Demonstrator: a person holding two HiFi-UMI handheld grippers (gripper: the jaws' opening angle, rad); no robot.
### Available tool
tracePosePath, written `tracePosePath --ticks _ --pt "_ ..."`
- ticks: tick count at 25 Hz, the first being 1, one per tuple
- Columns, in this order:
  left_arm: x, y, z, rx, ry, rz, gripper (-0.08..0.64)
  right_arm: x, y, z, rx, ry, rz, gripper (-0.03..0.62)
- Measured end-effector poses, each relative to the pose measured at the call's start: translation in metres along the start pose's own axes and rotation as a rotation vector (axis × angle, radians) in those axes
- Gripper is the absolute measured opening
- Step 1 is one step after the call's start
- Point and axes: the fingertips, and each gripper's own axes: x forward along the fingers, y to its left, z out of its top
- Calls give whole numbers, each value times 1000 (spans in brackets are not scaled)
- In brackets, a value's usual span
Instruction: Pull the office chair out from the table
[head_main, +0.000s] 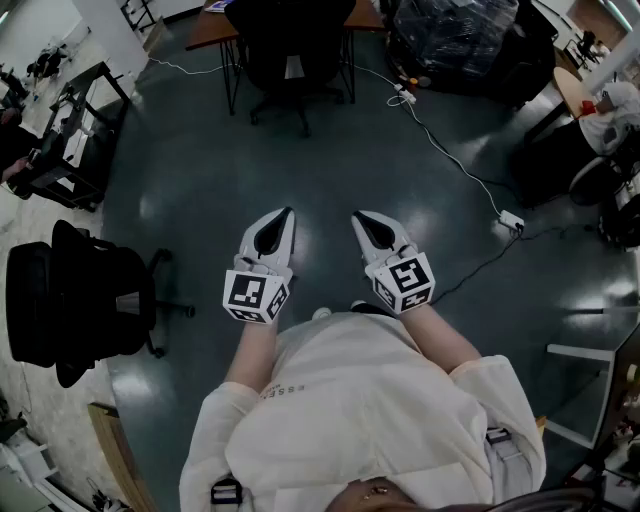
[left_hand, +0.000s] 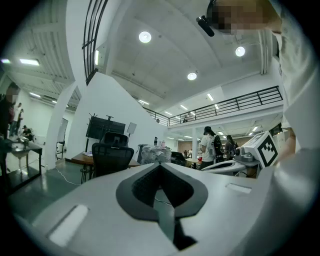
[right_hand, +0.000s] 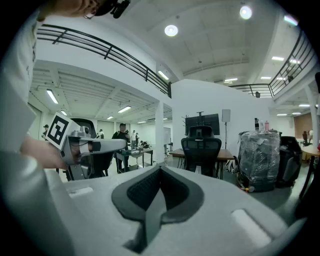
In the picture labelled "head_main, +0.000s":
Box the plastic-wrapped black pallet load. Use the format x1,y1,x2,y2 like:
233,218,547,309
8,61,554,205
385,0,559,107

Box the white extension cable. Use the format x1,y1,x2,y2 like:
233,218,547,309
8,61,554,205
353,63,504,217

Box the black office chair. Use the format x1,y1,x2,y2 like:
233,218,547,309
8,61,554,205
223,0,359,140
4,218,197,390

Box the black metal frame stand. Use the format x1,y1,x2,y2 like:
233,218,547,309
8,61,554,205
118,0,158,33

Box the white metal table frame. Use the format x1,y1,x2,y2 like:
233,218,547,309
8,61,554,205
543,342,617,451

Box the person's left forearm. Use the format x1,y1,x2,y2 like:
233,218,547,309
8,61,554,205
223,315,281,396

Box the person's right forearm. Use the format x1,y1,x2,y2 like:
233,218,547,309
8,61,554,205
399,300,484,375

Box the person's black trousers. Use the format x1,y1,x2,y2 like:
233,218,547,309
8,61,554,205
344,301,399,319

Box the black monitor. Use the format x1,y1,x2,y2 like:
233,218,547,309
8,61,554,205
592,323,640,454

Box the thin white floor cable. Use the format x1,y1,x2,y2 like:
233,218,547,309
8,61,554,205
145,55,227,77

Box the black floor cable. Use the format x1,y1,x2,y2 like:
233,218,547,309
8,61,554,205
430,224,524,307

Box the wooden board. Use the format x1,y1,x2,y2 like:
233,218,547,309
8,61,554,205
87,401,159,512

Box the brown wooden desk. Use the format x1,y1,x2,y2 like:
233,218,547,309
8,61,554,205
185,0,387,117

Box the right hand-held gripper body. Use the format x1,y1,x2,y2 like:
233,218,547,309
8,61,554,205
362,242,437,317

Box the person's cream shirt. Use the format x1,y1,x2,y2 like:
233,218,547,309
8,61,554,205
178,310,547,512

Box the round wooden table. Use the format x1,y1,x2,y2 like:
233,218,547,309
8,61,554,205
522,66,597,146

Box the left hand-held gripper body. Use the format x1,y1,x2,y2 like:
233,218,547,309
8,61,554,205
222,253,297,326

